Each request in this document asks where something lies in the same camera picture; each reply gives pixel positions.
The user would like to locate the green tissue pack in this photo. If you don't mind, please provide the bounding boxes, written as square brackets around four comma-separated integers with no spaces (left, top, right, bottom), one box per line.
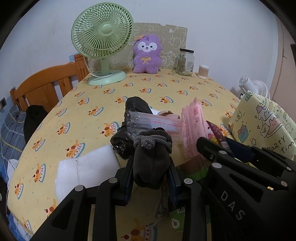
[168,155,209,240]

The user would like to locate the dark grey drawstring pouch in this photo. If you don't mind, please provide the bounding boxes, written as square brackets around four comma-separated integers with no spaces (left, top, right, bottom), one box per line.
[133,128,173,218]

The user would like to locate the dark red snack packet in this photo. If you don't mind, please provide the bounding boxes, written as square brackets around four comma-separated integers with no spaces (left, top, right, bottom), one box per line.
[206,121,231,151]

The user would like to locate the clear pink-striped packet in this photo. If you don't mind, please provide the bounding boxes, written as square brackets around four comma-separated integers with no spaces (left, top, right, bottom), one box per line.
[126,111,182,142]

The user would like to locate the pink tissue packet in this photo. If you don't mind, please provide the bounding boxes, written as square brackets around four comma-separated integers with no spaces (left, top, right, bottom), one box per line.
[181,97,208,160]

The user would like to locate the black plastic bag roll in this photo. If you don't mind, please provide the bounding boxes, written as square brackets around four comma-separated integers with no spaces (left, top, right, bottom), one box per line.
[110,96,152,159]

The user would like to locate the white foam sheet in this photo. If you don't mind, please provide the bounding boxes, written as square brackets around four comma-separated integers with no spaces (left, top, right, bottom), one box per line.
[55,145,120,203]

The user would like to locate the patterned yellow storage box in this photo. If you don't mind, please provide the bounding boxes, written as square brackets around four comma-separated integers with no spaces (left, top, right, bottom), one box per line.
[229,91,296,161]

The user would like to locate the yellow cake-print tablecloth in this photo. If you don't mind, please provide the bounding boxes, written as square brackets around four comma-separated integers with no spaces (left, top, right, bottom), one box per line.
[8,69,239,234]

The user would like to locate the white standing fan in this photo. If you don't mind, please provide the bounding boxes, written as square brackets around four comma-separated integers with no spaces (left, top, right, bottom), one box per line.
[238,75,270,99]

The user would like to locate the black garment on chair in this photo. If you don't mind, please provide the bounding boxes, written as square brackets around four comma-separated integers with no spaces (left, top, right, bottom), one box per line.
[23,105,48,144]

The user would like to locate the cotton swab container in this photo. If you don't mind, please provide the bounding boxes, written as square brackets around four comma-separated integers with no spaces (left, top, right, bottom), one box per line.
[198,65,209,79]

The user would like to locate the blue plaid bedding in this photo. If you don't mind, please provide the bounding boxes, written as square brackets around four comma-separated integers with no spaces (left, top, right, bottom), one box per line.
[1,105,26,182]

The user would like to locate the glass jar with lid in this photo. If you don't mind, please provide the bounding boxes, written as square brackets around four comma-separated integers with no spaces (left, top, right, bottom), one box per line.
[175,48,195,76]

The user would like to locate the wooden chair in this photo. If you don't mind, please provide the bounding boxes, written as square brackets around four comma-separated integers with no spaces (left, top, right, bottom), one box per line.
[10,54,88,112]

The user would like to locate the purple plush toy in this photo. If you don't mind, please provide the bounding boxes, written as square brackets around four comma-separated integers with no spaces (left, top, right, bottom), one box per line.
[133,34,162,74]

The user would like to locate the beige patterned backboard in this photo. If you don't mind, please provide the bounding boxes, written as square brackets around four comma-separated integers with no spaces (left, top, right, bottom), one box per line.
[108,22,188,70]

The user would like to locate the green desk fan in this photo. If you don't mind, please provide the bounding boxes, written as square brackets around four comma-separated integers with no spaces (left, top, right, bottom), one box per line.
[71,3,133,86]

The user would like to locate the wall power socket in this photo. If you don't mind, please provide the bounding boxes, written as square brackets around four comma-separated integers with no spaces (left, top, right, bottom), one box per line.
[0,98,7,109]

